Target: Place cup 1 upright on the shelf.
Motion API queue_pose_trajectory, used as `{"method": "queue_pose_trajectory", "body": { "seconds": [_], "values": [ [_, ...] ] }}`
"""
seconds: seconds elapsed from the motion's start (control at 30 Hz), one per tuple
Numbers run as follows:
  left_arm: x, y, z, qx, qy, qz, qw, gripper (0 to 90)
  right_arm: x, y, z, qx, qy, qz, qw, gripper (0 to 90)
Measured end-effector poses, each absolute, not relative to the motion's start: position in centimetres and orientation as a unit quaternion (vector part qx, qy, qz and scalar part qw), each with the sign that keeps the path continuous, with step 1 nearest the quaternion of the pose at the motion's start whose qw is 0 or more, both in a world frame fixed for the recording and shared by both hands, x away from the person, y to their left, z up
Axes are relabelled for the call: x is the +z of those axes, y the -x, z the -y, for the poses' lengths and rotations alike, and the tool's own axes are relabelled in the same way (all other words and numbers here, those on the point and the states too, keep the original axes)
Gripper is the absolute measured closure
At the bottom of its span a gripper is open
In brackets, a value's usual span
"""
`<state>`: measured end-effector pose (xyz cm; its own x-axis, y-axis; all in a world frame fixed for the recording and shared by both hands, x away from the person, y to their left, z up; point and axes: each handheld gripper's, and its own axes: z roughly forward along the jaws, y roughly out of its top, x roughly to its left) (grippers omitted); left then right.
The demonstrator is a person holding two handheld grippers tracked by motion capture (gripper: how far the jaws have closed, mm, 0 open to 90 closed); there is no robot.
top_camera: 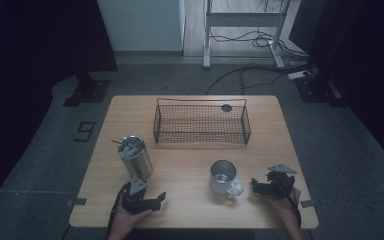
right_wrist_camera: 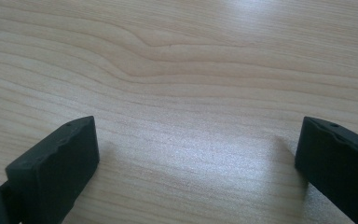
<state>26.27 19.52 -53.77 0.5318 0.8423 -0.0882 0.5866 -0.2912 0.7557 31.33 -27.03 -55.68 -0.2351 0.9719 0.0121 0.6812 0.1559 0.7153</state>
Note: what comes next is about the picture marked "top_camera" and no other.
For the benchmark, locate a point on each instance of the white cabinet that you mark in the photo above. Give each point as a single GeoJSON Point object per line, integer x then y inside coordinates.
{"type": "Point", "coordinates": [141, 25]}

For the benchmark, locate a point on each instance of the grey tape strip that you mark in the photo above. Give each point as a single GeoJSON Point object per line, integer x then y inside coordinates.
{"type": "Point", "coordinates": [306, 203]}
{"type": "Point", "coordinates": [77, 201]}

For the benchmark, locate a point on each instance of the white power strip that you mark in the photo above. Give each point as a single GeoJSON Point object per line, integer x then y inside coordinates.
{"type": "Point", "coordinates": [298, 74]}

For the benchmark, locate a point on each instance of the white metal mug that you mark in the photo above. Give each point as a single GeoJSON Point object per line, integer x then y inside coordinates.
{"type": "Point", "coordinates": [224, 181]}

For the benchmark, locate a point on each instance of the person's right hand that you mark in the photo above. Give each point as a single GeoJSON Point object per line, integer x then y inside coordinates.
{"type": "Point", "coordinates": [281, 208]}

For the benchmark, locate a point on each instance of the stainless steel tumbler with lid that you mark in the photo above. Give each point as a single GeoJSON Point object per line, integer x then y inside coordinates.
{"type": "Point", "coordinates": [135, 157]}

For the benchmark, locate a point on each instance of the black stand base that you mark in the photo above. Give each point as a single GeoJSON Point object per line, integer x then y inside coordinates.
{"type": "Point", "coordinates": [320, 90]}
{"type": "Point", "coordinates": [88, 90]}

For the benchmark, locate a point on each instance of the person's left hand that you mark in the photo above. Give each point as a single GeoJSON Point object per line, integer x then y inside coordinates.
{"type": "Point", "coordinates": [126, 218]}

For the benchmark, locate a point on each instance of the round black disc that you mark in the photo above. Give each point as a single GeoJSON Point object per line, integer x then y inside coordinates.
{"type": "Point", "coordinates": [226, 107]}

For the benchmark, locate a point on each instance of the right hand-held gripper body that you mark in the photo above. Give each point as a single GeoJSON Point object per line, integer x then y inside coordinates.
{"type": "Point", "coordinates": [278, 183]}

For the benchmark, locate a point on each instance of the white metal desk frame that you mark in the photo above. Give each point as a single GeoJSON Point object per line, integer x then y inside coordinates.
{"type": "Point", "coordinates": [243, 26]}

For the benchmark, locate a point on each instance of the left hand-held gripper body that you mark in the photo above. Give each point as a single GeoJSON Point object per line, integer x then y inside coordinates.
{"type": "Point", "coordinates": [136, 200]}

